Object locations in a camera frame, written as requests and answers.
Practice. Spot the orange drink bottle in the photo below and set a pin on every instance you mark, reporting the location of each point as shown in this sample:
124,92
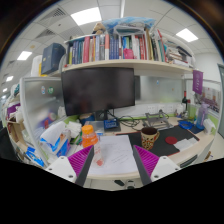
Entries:
89,138

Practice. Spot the dark blue box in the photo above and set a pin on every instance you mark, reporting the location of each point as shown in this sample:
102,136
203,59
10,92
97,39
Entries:
52,58

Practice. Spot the yellow mug with red flowers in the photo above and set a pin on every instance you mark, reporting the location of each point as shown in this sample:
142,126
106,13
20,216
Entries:
148,140

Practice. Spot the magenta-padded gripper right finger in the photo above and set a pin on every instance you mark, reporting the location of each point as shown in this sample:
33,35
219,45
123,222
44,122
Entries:
163,166

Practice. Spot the flat round red coaster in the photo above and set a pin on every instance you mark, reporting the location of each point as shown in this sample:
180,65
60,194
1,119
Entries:
171,140

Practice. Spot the grey metal laptop stand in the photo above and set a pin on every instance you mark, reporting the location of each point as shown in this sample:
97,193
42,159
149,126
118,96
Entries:
156,120

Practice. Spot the black desk mat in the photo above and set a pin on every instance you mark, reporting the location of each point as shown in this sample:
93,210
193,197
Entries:
163,150

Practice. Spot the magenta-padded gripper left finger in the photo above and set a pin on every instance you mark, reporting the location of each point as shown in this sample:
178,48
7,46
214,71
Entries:
63,166

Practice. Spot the white shelf unit with books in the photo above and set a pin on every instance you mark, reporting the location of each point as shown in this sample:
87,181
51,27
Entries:
133,65

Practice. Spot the black computer monitor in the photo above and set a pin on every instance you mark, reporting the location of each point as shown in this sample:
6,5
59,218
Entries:
96,90

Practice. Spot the frosted partition panel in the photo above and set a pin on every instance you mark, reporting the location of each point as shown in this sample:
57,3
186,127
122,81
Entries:
36,106

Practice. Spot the white napkin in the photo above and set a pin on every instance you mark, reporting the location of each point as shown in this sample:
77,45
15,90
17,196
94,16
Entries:
183,144

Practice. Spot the small blue desktop device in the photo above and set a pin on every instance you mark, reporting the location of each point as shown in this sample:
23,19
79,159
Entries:
111,125

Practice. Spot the purple water bottle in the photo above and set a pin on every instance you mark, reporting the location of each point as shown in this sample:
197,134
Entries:
201,116

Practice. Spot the white tissue pack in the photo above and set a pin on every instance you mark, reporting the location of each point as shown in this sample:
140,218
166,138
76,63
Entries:
74,128

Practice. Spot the blue tissue box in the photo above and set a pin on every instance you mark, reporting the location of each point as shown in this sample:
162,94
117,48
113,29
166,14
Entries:
61,147

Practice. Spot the white paper sheet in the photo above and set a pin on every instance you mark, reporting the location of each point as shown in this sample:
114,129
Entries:
116,156

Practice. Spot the dark wine bottle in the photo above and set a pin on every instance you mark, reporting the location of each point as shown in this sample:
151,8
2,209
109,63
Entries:
184,100

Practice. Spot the purple hanging banner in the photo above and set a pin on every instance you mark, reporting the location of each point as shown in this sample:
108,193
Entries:
197,81

